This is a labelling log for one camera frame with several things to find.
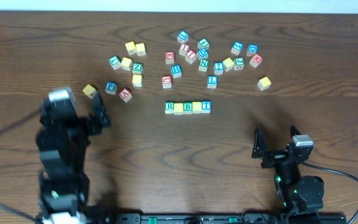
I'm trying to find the blue l block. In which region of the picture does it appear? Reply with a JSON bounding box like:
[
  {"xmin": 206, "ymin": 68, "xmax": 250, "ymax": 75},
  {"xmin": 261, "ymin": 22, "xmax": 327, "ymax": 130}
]
[
  {"xmin": 177, "ymin": 30, "xmax": 189, "ymax": 44},
  {"xmin": 207, "ymin": 76, "xmax": 218, "ymax": 89}
]

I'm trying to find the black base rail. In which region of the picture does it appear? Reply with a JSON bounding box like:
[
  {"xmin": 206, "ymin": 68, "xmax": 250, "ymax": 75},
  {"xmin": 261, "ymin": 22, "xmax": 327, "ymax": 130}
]
[{"xmin": 85, "ymin": 212, "xmax": 347, "ymax": 224}]

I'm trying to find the green J block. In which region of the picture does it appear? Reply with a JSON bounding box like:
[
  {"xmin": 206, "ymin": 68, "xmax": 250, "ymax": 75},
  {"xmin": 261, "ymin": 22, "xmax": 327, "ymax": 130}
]
[{"xmin": 234, "ymin": 57, "xmax": 245, "ymax": 70}]

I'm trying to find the yellow block top left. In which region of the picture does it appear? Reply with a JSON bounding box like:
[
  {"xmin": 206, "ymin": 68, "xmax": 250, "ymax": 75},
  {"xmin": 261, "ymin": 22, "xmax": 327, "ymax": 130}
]
[{"xmin": 125, "ymin": 41, "xmax": 137, "ymax": 55}]

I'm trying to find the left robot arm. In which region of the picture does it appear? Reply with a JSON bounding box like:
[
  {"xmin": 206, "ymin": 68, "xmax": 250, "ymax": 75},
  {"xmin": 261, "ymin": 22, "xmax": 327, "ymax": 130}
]
[{"xmin": 35, "ymin": 89, "xmax": 115, "ymax": 223}]

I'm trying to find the blue d block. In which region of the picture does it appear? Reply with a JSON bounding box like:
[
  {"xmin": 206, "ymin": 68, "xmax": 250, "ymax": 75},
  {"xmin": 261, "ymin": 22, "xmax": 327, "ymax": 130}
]
[
  {"xmin": 246, "ymin": 44, "xmax": 258, "ymax": 57},
  {"xmin": 197, "ymin": 48, "xmax": 209, "ymax": 60}
]

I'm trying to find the green R block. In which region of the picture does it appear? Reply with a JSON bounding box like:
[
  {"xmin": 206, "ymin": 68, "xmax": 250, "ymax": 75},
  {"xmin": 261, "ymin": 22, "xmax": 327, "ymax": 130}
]
[{"xmin": 165, "ymin": 101, "xmax": 175, "ymax": 114}]

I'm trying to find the blue T block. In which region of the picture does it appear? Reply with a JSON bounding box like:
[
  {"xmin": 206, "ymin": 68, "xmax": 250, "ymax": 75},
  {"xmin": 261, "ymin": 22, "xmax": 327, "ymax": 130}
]
[{"xmin": 201, "ymin": 101, "xmax": 212, "ymax": 113}]

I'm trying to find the red i block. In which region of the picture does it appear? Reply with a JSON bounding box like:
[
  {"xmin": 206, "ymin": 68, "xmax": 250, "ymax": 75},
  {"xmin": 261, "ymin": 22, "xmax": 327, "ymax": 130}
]
[
  {"xmin": 185, "ymin": 49, "xmax": 197, "ymax": 64},
  {"xmin": 178, "ymin": 44, "xmax": 190, "ymax": 56}
]

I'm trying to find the blue D block right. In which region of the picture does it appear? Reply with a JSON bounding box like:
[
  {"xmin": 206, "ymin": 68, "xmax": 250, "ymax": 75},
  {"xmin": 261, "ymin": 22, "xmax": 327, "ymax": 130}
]
[{"xmin": 246, "ymin": 44, "xmax": 258, "ymax": 57}]

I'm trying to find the yellow block far right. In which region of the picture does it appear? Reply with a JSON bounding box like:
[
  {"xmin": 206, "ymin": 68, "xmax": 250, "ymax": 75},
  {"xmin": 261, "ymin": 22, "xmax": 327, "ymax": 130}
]
[{"xmin": 257, "ymin": 77, "xmax": 272, "ymax": 91}]

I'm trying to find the blue 2 block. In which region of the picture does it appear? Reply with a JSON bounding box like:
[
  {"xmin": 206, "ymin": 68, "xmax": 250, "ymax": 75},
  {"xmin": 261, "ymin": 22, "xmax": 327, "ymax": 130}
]
[{"xmin": 214, "ymin": 62, "xmax": 224, "ymax": 75}]

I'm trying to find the blue P block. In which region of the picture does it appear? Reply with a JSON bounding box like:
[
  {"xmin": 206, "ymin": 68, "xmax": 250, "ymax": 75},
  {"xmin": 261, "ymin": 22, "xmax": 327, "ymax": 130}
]
[{"xmin": 105, "ymin": 82, "xmax": 117, "ymax": 95}]

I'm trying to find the yellow block below Z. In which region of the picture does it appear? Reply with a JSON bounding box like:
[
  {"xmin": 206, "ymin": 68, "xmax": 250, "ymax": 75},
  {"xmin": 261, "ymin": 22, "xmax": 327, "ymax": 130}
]
[{"xmin": 132, "ymin": 74, "xmax": 143, "ymax": 87}]

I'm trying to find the red U block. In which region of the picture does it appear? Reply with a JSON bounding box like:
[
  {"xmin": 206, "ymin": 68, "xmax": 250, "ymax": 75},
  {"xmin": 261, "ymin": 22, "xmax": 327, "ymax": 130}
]
[{"xmin": 162, "ymin": 75, "xmax": 173, "ymax": 89}]

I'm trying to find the yellow block centre right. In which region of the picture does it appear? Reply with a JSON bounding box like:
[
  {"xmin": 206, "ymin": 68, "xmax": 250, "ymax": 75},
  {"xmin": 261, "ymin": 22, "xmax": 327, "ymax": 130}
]
[{"xmin": 223, "ymin": 57, "xmax": 235, "ymax": 72}]

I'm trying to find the green Z block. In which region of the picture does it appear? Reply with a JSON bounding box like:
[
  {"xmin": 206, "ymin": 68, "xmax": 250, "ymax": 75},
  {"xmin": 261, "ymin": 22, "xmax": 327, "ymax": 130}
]
[{"xmin": 132, "ymin": 63, "xmax": 144, "ymax": 75}]

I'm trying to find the red M block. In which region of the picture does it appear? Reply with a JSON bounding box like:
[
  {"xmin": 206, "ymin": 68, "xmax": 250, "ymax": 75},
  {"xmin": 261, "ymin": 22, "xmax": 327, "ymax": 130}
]
[{"xmin": 249, "ymin": 54, "xmax": 264, "ymax": 68}]

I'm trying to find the red I block lower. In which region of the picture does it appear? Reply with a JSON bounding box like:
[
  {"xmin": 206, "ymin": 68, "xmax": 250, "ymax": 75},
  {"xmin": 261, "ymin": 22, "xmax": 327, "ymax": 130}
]
[{"xmin": 185, "ymin": 49, "xmax": 197, "ymax": 64}]

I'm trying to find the yellow block beside L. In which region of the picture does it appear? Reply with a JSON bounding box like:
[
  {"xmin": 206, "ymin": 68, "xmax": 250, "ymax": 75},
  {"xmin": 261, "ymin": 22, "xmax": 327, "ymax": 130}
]
[{"xmin": 121, "ymin": 57, "xmax": 133, "ymax": 71}]

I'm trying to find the red E block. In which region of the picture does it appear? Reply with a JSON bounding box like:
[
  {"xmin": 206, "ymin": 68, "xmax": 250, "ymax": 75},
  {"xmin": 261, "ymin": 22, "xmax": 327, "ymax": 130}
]
[{"xmin": 165, "ymin": 51, "xmax": 175, "ymax": 64}]

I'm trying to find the yellow block far left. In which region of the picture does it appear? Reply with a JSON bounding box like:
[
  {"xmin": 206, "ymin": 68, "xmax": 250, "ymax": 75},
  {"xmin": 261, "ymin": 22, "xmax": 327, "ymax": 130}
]
[{"xmin": 82, "ymin": 84, "xmax": 98, "ymax": 99}]

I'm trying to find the green 4 block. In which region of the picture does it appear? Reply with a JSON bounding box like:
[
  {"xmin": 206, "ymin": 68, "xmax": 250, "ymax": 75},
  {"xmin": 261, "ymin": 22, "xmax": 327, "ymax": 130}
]
[{"xmin": 198, "ymin": 38, "xmax": 210, "ymax": 50}]

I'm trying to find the blue H block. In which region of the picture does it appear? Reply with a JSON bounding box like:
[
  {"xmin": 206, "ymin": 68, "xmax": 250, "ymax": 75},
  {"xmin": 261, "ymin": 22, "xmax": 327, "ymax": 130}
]
[{"xmin": 171, "ymin": 65, "xmax": 182, "ymax": 78}]

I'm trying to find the blue D block centre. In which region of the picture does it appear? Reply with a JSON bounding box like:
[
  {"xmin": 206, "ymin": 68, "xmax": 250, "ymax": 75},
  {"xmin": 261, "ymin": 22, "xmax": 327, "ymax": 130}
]
[{"xmin": 197, "ymin": 48, "xmax": 209, "ymax": 60}]

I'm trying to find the blue L block top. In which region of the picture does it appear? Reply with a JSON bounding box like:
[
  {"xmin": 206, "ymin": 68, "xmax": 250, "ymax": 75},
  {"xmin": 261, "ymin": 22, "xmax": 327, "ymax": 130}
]
[{"xmin": 177, "ymin": 30, "xmax": 189, "ymax": 44}]

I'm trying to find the blue L block lower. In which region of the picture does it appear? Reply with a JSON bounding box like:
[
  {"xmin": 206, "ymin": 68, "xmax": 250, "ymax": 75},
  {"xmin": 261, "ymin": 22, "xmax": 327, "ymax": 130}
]
[{"xmin": 207, "ymin": 76, "xmax": 218, "ymax": 89}]

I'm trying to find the green L block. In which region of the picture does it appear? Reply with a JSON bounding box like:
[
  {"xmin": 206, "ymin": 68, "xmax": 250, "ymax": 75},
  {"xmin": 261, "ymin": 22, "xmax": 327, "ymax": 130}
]
[{"xmin": 109, "ymin": 55, "xmax": 121, "ymax": 70}]

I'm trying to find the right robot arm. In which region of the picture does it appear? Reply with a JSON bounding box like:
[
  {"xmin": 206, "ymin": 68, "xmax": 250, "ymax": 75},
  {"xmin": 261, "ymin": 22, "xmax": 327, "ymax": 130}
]
[{"xmin": 252, "ymin": 125, "xmax": 324, "ymax": 223}]

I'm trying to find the green N block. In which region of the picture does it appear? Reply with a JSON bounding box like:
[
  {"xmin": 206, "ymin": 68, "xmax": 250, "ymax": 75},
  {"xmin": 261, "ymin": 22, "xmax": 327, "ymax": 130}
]
[{"xmin": 198, "ymin": 59, "xmax": 209, "ymax": 72}]

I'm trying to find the red I block upper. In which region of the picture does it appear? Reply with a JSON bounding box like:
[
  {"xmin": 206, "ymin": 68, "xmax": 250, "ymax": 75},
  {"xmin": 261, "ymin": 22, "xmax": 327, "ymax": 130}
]
[{"xmin": 178, "ymin": 44, "xmax": 190, "ymax": 56}]

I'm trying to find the green B block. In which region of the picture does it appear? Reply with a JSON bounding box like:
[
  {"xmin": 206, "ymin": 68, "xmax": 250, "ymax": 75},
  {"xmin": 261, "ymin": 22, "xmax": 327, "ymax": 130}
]
[{"xmin": 183, "ymin": 102, "xmax": 193, "ymax": 114}]

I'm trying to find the yellow O block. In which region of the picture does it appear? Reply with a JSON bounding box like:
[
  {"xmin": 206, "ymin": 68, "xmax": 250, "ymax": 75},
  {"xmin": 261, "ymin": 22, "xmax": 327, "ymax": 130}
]
[
  {"xmin": 192, "ymin": 101, "xmax": 202, "ymax": 114},
  {"xmin": 174, "ymin": 103, "xmax": 184, "ymax": 115}
]

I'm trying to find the blue 5 block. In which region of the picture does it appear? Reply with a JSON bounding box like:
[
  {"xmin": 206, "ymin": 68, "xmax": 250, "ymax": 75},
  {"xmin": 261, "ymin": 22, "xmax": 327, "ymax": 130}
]
[{"xmin": 231, "ymin": 41, "xmax": 244, "ymax": 55}]

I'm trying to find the red A block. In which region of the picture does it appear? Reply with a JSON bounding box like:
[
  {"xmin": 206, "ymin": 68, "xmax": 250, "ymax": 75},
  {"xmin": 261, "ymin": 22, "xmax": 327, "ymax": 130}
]
[{"xmin": 119, "ymin": 88, "xmax": 132, "ymax": 102}]

